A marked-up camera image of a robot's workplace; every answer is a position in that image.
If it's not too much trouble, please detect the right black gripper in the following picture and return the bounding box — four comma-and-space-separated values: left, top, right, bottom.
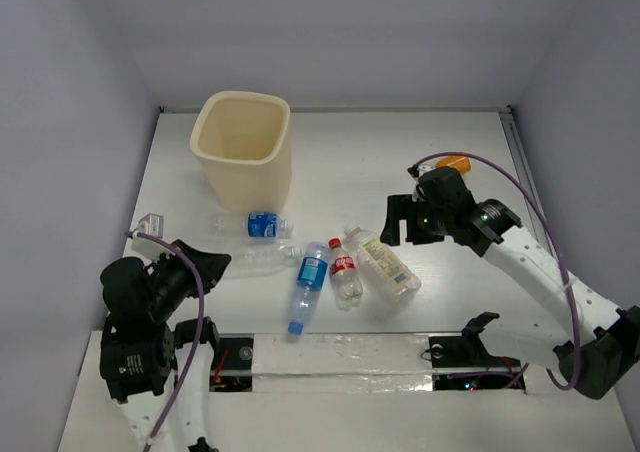
381, 193, 452, 244

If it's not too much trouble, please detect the clear plastic bottle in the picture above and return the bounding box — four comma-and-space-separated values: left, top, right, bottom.
224, 244, 303, 279

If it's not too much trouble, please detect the square clear bottle white cap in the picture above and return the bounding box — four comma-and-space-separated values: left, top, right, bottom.
343, 225, 422, 304

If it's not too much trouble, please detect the clear bottle blue label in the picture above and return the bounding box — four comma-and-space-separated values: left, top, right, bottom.
211, 212, 294, 239

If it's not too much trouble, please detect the orange drink bottle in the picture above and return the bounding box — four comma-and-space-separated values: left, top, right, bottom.
435, 155, 472, 175

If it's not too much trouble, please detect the red label cola bottle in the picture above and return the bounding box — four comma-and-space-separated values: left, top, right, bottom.
328, 238, 364, 310

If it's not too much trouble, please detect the blue cap water bottle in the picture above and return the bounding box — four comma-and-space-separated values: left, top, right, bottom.
287, 242, 329, 336

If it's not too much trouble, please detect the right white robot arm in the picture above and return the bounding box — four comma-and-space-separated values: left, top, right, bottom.
381, 167, 639, 400

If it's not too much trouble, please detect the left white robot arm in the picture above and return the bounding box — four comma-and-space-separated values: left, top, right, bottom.
99, 239, 232, 451

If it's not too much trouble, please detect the beige plastic waste bin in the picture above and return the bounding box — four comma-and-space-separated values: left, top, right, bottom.
190, 91, 292, 213

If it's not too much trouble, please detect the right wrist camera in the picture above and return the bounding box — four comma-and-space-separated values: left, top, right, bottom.
407, 163, 434, 182

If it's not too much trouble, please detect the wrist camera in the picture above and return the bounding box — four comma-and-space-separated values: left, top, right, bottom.
407, 163, 434, 182
135, 213, 164, 238

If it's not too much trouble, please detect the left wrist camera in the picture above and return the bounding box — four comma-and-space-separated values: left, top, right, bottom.
135, 213, 164, 238

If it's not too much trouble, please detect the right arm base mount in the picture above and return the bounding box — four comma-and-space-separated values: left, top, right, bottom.
420, 312, 526, 392

